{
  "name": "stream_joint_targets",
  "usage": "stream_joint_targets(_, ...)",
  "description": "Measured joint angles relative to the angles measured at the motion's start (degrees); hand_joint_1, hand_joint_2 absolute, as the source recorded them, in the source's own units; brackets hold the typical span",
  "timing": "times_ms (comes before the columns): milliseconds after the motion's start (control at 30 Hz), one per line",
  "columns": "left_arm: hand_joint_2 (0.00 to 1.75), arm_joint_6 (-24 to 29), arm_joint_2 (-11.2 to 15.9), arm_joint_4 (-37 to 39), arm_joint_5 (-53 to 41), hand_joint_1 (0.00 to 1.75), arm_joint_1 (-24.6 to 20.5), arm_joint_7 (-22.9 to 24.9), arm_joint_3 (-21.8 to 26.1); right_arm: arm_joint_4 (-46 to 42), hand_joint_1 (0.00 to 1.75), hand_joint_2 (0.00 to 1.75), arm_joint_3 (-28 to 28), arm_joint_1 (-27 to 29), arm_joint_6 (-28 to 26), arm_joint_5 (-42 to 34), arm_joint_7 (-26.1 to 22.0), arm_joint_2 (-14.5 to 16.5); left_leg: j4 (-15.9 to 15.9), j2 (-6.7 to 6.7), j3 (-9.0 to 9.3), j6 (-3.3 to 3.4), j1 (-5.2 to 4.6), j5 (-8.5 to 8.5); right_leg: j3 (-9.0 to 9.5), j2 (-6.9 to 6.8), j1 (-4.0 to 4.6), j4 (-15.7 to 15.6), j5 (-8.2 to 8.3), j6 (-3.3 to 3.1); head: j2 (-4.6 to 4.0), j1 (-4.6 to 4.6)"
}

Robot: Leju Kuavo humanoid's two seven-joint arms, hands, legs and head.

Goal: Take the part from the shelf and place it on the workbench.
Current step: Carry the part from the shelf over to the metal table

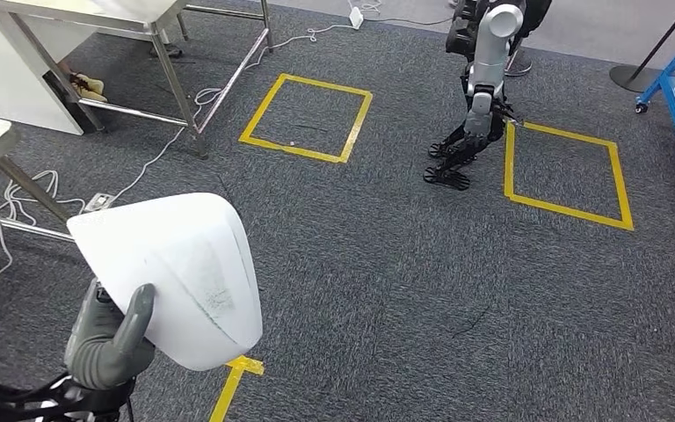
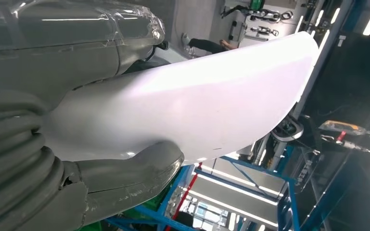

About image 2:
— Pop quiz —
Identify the red barrier tape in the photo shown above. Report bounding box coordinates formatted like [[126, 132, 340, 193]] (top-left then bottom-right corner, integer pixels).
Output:
[[166, 162, 202, 231]]

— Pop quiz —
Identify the person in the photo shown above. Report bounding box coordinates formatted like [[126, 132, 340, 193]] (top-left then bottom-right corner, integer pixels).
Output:
[[182, 33, 237, 55]]

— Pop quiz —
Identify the blue metal shelf rack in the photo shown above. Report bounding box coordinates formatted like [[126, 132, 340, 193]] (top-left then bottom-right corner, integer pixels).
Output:
[[105, 156, 301, 231]]

